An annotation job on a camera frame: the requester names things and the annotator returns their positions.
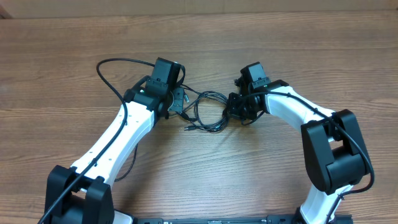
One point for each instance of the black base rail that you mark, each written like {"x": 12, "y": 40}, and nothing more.
{"x": 214, "y": 221}

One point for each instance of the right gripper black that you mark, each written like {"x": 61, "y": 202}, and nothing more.
{"x": 236, "y": 107}

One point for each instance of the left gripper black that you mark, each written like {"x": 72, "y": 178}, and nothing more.
{"x": 178, "y": 100}

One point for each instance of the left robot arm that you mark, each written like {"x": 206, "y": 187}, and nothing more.
{"x": 82, "y": 193}

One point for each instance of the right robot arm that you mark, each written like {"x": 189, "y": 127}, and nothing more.
{"x": 336, "y": 159}

